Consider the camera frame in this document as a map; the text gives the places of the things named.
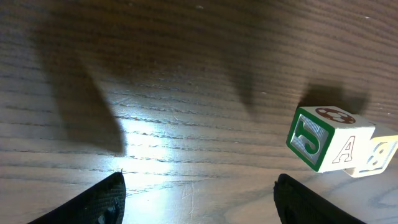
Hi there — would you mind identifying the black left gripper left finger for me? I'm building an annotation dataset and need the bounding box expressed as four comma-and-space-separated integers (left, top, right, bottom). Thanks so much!
29, 172, 126, 224

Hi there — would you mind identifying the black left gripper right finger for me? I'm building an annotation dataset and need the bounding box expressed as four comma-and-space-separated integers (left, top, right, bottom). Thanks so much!
274, 174, 364, 224

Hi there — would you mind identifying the yellow number wooden block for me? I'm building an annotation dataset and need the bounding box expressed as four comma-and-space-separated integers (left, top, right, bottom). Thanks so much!
344, 121, 397, 178

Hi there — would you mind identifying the soccer ball wooden block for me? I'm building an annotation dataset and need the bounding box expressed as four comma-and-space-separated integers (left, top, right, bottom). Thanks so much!
286, 106, 375, 172

